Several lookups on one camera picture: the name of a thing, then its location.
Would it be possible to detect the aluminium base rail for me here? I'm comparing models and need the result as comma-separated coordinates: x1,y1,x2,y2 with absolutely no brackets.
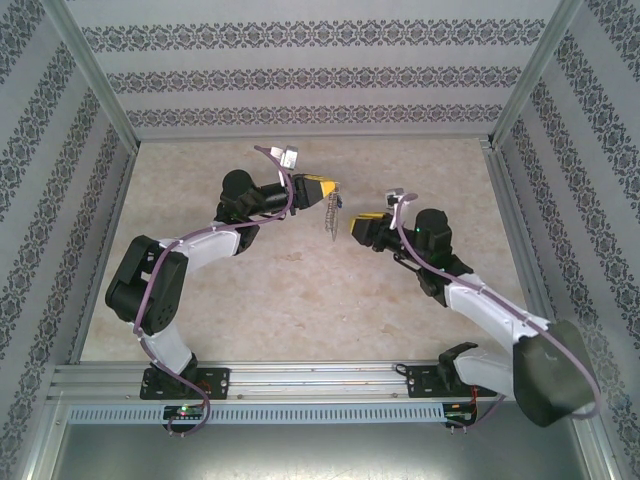
47,362,586,401

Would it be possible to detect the controller board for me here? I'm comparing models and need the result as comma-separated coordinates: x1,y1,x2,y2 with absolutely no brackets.
444,402,476,426
163,404,206,421

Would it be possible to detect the grey metal sheet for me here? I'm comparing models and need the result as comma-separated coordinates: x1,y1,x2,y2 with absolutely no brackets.
47,422,609,480

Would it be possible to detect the aluminium frame post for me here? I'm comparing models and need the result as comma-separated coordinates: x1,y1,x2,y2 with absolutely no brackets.
489,0,586,149
49,0,141,151

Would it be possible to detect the left controller board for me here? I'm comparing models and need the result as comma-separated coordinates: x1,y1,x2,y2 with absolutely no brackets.
163,404,206,421

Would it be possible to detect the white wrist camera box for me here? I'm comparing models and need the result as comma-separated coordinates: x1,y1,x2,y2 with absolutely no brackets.
383,187,419,231
268,144,301,169

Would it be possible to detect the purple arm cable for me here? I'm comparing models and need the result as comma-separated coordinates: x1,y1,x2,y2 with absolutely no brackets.
389,192,600,432
134,144,294,437

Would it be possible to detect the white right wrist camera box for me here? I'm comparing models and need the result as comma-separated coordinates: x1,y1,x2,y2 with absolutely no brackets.
383,187,419,231

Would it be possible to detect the slotted grey cable duct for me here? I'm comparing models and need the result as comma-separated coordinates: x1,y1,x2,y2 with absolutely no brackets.
67,403,476,424

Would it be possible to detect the right controller board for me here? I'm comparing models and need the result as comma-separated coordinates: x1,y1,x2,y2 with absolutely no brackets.
444,402,476,426

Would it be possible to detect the aluminium right frame post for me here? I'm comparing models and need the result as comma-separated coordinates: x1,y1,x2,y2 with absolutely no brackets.
489,0,586,149

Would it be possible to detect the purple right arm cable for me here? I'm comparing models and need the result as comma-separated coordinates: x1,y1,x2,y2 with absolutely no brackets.
389,192,600,432

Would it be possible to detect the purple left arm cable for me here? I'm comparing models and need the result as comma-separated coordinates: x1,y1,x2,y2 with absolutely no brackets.
134,144,294,437

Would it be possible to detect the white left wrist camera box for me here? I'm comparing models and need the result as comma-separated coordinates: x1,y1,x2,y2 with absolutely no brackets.
268,144,301,169

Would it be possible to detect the aluminium left frame post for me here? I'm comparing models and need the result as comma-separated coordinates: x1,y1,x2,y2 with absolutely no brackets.
49,0,141,151

